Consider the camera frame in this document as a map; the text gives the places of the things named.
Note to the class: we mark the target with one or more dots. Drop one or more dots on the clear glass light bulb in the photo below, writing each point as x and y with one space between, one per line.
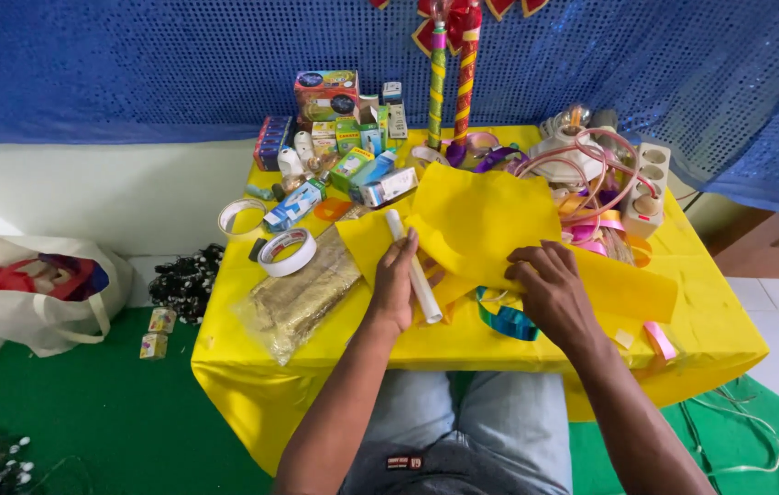
574 117

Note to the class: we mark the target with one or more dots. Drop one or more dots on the white tote bag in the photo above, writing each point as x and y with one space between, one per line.
32 292

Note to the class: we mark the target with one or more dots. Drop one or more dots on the pink ribbon strip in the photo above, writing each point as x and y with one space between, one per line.
659 340

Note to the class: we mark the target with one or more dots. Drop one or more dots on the person's light blue jeans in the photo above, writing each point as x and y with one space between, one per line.
499 419

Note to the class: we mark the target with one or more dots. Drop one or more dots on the white light bulb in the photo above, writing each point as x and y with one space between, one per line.
303 144
290 163

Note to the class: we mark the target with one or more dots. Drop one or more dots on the person's right hand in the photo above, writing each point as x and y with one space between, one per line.
558 295

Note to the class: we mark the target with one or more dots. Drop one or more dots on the clear tape roll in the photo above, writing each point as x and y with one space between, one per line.
426 157
242 217

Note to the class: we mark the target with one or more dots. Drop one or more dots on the blue sequin backdrop cloth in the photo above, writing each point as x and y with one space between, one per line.
156 62

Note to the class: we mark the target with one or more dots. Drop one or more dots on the purple ribbon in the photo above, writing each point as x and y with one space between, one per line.
494 159

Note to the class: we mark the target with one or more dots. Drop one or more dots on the stack of dark blue boxes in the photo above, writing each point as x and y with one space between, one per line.
272 142

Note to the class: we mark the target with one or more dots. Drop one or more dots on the blue green shiny ribbon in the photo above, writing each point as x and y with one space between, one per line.
508 320

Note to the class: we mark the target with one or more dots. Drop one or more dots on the large colourful lamp box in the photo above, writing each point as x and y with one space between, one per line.
326 95

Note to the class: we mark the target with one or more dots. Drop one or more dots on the heap of small bulb boxes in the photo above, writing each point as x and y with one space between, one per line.
355 165

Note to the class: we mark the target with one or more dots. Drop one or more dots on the gold fabric in plastic bag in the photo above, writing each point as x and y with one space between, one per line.
300 292

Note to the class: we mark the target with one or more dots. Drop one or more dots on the white double-sided tape roll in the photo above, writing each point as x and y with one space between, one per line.
286 251

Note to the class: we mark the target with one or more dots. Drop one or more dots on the green yellow wrapped stick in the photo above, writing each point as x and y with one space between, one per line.
436 89

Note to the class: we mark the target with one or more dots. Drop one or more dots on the white power strip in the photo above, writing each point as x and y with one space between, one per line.
645 189

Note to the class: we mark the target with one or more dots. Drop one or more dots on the green floor mat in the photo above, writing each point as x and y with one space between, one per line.
121 426

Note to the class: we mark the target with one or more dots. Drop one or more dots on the person's left hand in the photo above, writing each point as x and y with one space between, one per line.
393 289

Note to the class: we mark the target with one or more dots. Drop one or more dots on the white lamp socket base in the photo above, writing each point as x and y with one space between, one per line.
565 157

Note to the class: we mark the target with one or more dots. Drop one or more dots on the small yellow cube box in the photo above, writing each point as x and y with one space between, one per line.
153 346
162 320

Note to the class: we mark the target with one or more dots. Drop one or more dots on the heap of pink orange ribbons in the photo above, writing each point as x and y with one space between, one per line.
599 230

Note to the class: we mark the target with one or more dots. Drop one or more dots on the red gold ribbon bow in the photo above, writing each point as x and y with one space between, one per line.
455 17

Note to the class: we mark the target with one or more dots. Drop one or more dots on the yellow tablecloth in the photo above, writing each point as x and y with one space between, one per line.
362 350

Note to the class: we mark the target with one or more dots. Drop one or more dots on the yellow felt sheet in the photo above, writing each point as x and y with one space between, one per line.
479 220

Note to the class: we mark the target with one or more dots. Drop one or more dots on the person's right fingers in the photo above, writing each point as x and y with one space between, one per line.
525 265

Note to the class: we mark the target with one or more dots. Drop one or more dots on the red yellow wrapped stick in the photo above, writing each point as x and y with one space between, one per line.
465 82

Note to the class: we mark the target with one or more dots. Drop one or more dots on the white paper tube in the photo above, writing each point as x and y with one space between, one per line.
424 292

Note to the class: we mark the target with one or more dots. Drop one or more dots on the orange tape disc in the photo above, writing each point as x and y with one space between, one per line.
332 208

